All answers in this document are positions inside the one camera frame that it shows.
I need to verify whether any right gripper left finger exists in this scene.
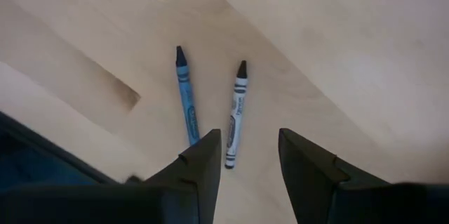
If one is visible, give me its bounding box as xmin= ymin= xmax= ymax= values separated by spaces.
xmin=0 ymin=128 xmax=222 ymax=224

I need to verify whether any blue crayon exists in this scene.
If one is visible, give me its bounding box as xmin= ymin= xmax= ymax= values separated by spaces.
xmin=175 ymin=45 xmax=201 ymax=147

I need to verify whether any black crayon grey wrapper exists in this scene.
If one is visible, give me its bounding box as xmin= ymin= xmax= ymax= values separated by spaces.
xmin=224 ymin=60 xmax=248 ymax=170

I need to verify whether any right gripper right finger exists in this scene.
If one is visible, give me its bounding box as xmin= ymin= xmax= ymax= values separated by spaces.
xmin=279 ymin=127 xmax=449 ymax=224

